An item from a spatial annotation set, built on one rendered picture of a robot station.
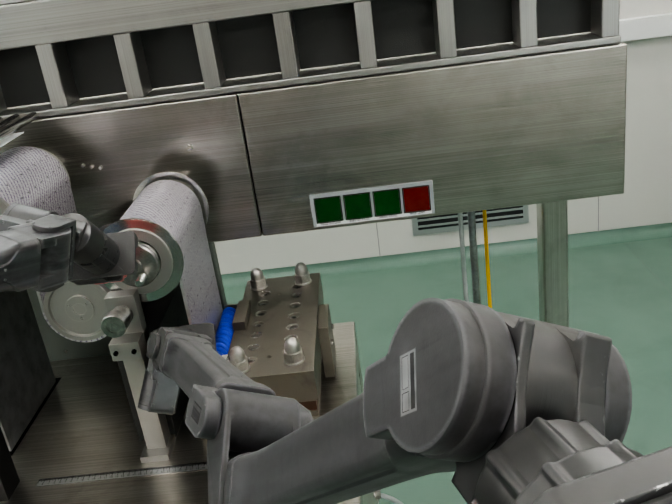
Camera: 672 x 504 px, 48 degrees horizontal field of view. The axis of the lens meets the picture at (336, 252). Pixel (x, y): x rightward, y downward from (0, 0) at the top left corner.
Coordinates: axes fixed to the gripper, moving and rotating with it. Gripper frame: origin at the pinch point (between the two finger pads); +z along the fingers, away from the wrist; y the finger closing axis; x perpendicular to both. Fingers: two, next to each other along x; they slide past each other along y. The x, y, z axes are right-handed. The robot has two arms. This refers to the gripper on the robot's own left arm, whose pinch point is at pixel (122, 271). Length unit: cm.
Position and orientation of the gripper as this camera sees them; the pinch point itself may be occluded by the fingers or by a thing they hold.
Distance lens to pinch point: 122.6
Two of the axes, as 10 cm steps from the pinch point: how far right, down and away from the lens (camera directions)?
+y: 9.9, -1.1, -0.6
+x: -0.9, -9.5, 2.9
